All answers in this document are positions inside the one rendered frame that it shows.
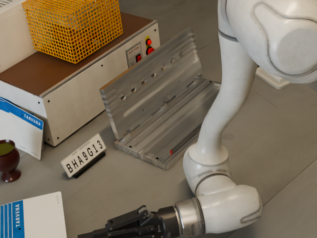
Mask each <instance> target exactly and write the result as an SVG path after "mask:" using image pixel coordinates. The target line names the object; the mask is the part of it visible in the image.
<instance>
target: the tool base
mask: <svg viewBox="0 0 317 238"><path fill-rule="evenodd" d="M201 76H202V75H199V76H195V77H194V80H193V81H192V82H191V83H190V84H188V85H187V86H186V87H187V90H186V91H184V92H183V93H182V94H181V95H179V96H178V97H177V98H175V96H174V97H172V98H171V99H170V100H169V101H167V102H162V103H161V104H160V105H161V107H160V108H159V109H157V110H156V111H155V112H154V113H152V114H151V115H152V118H151V119H150V120H148V121H147V122H146V123H145V124H143V125H142V126H141V127H139V125H137V126H136V127H135V128H134V129H132V130H131V131H128V132H127V131H126V132H124V133H123V137H122V138H121V139H120V140H117V141H115V142H114V144H115V148H117V149H119V150H121V151H124V152H126V153H128V154H131V155H133V156H135V157H137V158H140V159H142V160H144V161H146V162H149V163H151V164H153V165H155V166H158V167H160V168H162V169H164V170H167V171H168V170H169V169H170V168H171V167H172V166H173V165H174V164H175V163H177V162H178V161H179V160H180V159H181V158H182V157H183V156H184V153H185V151H186V150H187V149H188V147H189V146H191V145H192V144H194V143H196V142H197V141H198V137H199V133H200V130H199V131H197V132H196V133H195V134H194V135H193V136H192V137H191V138H190V139H188V140H187V141H186V142H185V143H184V144H183V145H182V146H181V147H179V148H178V149H177V150H176V151H175V152H174V153H173V154H171V153H170V151H171V150H172V149H173V148H174V147H175V146H176V145H177V144H179V143H180V142H181V141H182V140H183V139H184V138H185V137H186V136H188V135H189V134H190V133H191V132H192V131H193V130H194V129H195V128H196V127H197V126H199V125H200V124H201V123H202V122H203V121H204V119H205V117H206V115H207V113H208V111H209V109H210V108H211V106H212V104H213V102H214V101H215V99H216V97H217V95H218V93H219V91H220V88H221V87H219V86H216V85H214V82H213V81H211V82H209V81H210V80H208V79H206V78H205V79H204V78H201ZM129 146H132V147H129ZM157 157H158V159H156V158H157Z"/></svg>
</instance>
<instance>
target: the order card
mask: <svg viewBox="0 0 317 238"><path fill-rule="evenodd" d="M105 149H106V146H105V144H104V142H103V140H102V139H101V136H100V135H99V133H98V134H96V135H95V136H94V137H92V138H91V139H90V140H88V141H87V142H86V143H84V144H83V145H82V146H80V147H79V148H78V149H76V150H75V151H74V152H73V153H71V154H70V155H69V156H67V157H66V158H65V159H64V160H62V161H61V164H62V166H63V168H64V169H65V171H66V173H67V175H68V176H69V177H71V176H72V175H74V174H75V173H76V172H78V171H79V170H80V169H81V168H82V167H84V166H85V165H86V164H87V163H89V162H90V161H91V160H92V159H94V158H95V157H96V156H97V155H99V154H100V153H101V152H103V151H104V150H105Z"/></svg>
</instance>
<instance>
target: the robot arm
mask: <svg viewBox="0 0 317 238"><path fill-rule="evenodd" d="M217 13H218V36H219V43H220V50H221V60H222V84H221V88H220V91H219V93H218V95H217V97H216V99H215V101H214V102H213V104H212V106H211V108H210V109H209V111H208V113H207V115H206V117H205V119H204V121H203V123H202V125H201V128H200V133H199V137H198V141H197V142H196V143H194V144H192V145H191V146H189V147H188V149H187V150H186V151H185V153H184V158H183V169H184V173H185V176H186V179H187V182H188V184H189V186H190V188H191V190H192V192H193V193H194V195H195V196H196V197H195V198H194V197H193V198H191V199H186V200H182V201H178V202H175V204H174V207H173V206H169V207H164V208H160V209H159V210H158V212H153V211H152V212H150V211H149V210H147V208H146V206H145V205H142V206H141V207H139V208H138V209H137V210H134V211H131V212H128V213H126V214H123V215H120V216H117V217H115V218H113V219H110V220H108V221H107V224H105V228H102V229H97V230H94V231H92V232H89V233H85V234H81V235H77V237H78V238H176V237H179V236H180V234H181V237H182V238H189V237H194V236H197V235H202V234H207V233H216V234H217V233H224V232H229V231H233V230H237V229H240V228H243V227H245V226H248V225H250V224H252V223H254V222H256V221H257V220H259V219H260V217H261V215H262V212H263V203H262V200H261V197H260V194H259V192H258V190H257V189H256V188H255V187H251V186H248V185H236V184H235V183H234V182H233V181H232V179H231V175H230V174H231V168H230V163H229V156H228V150H227V149H226V148H225V147H224V146H223V145H222V142H221V137H222V132H223V130H224V129H225V127H226V126H227V125H228V124H229V123H230V121H231V120H232V119H233V118H234V117H235V115H236V114H237V113H238V112H239V110H240V109H241V108H242V107H243V105H244V103H245V102H246V100H247V98H248V95H249V93H250V90H251V87H252V83H253V80H254V77H255V74H256V70H257V67H258V65H259V66H260V67H261V68H263V69H264V70H265V71H267V72H269V73H271V74H273V75H276V76H279V77H281V78H283V79H285V80H287V81H288V82H291V83H295V84H306V85H307V86H308V87H310V88H311V89H312V90H313V91H315V92H316V93H317V0H218V6H217ZM108 236H109V237H108Z"/></svg>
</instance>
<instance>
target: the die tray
mask: <svg viewBox="0 0 317 238"><path fill-rule="evenodd" d="M255 75H256V76H257V77H259V78H260V79H262V80H263V81H265V82H267V83H268V84H270V85H271V86H272V87H274V88H275V89H278V90H280V89H283V88H285V87H287V86H289V85H292V84H293V83H291V82H288V81H287V80H285V81H282V82H279V81H277V80H276V79H275V78H273V77H272V76H271V75H269V74H268V73H267V72H266V71H264V69H263V68H261V67H257V70H256V74H255Z"/></svg>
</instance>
